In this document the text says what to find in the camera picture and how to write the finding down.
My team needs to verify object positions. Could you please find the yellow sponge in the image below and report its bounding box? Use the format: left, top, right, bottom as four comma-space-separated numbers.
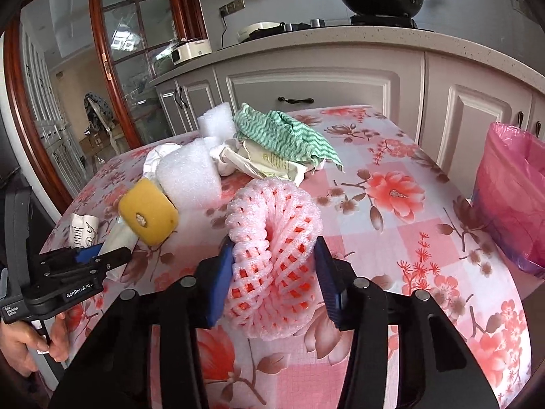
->
118, 179, 180, 246

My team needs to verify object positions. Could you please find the wooden framed glass door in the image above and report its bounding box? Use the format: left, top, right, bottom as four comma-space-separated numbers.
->
4, 0, 209, 218

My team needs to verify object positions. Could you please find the white kitchen base cabinet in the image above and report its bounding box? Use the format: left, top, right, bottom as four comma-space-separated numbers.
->
149, 26, 545, 205

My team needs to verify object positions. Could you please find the pink foam fruit net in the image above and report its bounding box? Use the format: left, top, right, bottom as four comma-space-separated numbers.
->
225, 179, 323, 342

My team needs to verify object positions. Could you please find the pink floral tablecloth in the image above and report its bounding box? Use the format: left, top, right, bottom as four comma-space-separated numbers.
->
43, 104, 535, 409

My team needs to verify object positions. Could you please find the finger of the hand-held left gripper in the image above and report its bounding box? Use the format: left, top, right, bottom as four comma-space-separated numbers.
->
40, 243, 106, 271
43, 247, 133, 284

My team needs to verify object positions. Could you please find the crumpled white paper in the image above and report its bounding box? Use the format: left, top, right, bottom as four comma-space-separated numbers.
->
142, 142, 184, 180

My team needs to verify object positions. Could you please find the dark patterned draped cloth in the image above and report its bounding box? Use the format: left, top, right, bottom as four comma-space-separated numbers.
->
84, 91, 112, 131

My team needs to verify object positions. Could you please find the white round pan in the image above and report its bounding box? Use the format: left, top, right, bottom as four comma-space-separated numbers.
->
236, 21, 286, 43

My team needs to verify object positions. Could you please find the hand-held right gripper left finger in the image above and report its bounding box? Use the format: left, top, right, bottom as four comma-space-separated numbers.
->
47, 239, 237, 409

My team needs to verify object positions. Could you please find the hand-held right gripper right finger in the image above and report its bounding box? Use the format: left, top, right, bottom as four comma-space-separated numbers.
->
313, 236, 501, 409

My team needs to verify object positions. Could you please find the white countertop appliance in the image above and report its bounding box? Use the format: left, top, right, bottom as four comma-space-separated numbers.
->
171, 38, 212, 66

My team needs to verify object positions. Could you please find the small white foam block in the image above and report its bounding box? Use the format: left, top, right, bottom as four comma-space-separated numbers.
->
197, 103, 237, 139

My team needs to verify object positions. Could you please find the black wok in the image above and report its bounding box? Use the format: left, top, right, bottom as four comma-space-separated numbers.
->
338, 0, 475, 18

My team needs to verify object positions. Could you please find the white chair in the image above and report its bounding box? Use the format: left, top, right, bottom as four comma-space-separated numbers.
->
100, 113, 124, 154

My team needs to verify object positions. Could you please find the black gas stove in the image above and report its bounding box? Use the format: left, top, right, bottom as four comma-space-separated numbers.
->
251, 14, 435, 37

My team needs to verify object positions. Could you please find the white paper bag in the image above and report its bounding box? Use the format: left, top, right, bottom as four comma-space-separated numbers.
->
211, 138, 318, 182

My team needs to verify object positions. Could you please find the person's left hand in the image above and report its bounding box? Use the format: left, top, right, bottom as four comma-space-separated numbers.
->
0, 311, 69, 373

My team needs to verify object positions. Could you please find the green wavy striped cloth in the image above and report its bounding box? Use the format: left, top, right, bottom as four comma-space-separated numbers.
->
233, 103, 345, 174

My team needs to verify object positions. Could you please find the small printed white packet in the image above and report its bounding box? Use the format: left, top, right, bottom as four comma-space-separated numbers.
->
68, 214, 99, 248

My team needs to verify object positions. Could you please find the large white foam block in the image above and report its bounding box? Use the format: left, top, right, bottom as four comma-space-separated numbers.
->
155, 138, 223, 211

